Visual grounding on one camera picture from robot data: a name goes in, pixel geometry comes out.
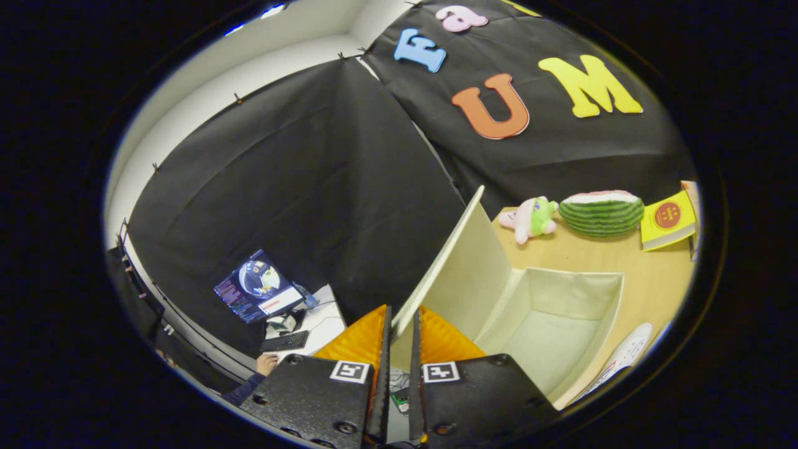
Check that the black keyboard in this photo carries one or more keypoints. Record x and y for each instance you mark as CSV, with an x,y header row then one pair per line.
x,y
285,341

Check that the watermelon slice plush cushion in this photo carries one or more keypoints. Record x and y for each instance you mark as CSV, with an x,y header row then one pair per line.
x,y
601,215

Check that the white striped sneaker shoe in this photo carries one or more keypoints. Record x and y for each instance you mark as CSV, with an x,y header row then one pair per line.
x,y
623,355

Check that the yellow book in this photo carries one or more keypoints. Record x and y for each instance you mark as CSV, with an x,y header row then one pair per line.
x,y
667,218

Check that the white desk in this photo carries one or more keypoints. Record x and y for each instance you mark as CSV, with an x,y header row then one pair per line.
x,y
324,318

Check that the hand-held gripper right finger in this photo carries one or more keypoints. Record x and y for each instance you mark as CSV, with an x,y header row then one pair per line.
x,y
416,386

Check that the computer monitor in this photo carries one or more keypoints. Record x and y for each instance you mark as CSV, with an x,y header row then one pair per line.
x,y
259,287

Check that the beige fabric storage box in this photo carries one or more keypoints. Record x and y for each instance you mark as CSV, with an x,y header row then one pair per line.
x,y
548,337

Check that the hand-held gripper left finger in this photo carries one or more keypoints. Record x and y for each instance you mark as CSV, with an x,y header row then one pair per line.
x,y
381,386

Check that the tan cover book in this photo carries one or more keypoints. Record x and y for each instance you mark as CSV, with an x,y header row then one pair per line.
x,y
692,199

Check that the black backdrop cloth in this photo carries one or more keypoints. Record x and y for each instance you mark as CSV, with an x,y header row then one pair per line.
x,y
312,187

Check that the pink green plush toy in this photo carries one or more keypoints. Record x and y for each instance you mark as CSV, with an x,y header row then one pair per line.
x,y
533,218

